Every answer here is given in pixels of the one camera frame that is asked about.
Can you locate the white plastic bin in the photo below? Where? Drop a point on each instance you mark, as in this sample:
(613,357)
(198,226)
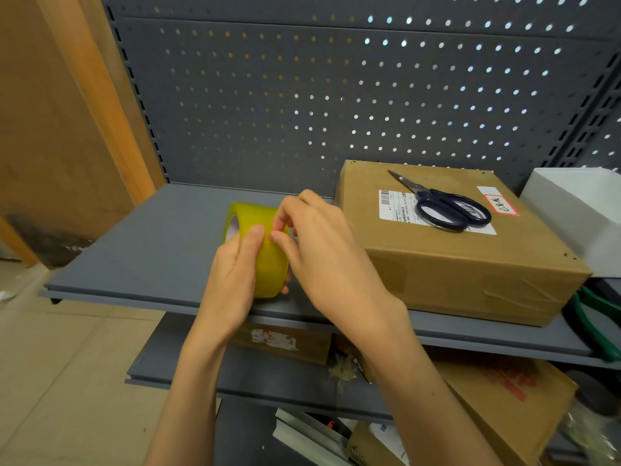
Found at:
(572,228)

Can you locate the cardboard box barcode label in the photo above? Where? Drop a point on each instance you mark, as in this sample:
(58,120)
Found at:
(364,451)

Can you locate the white paper scrap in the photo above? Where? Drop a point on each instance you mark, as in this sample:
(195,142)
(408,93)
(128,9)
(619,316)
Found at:
(7,295)

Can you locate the person's left forearm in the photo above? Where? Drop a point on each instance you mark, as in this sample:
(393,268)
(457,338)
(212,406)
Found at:
(189,412)

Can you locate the brown cardboard box white labels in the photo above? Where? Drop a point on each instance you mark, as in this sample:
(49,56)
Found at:
(436,266)

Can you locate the yellow tape roll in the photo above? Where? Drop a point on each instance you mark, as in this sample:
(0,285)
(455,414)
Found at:
(269,266)

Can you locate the white flat strips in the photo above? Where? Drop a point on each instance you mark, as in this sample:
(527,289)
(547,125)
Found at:
(305,436)

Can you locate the black scissors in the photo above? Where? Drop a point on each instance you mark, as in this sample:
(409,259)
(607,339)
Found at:
(427,195)

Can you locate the grey slotted upright post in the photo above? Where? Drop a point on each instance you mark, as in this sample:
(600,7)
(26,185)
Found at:
(582,126)
(136,92)

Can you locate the person's right hand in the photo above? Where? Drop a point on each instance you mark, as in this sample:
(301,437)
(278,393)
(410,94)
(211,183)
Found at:
(335,266)

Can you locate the brown wooden panel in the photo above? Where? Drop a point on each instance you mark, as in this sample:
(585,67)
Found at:
(53,116)

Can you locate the cardboard box red lettering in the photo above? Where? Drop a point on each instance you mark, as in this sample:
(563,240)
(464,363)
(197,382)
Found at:
(495,412)

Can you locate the cardboard box torn white sticker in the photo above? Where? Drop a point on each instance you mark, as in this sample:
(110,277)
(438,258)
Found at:
(301,344)

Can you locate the person's left hand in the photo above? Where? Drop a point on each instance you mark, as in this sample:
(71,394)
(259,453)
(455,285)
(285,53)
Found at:
(233,286)

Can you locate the crumpled clear plastic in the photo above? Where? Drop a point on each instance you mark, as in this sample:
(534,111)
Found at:
(592,436)

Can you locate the grey perforated back panel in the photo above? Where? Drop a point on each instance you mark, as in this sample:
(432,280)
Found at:
(339,101)

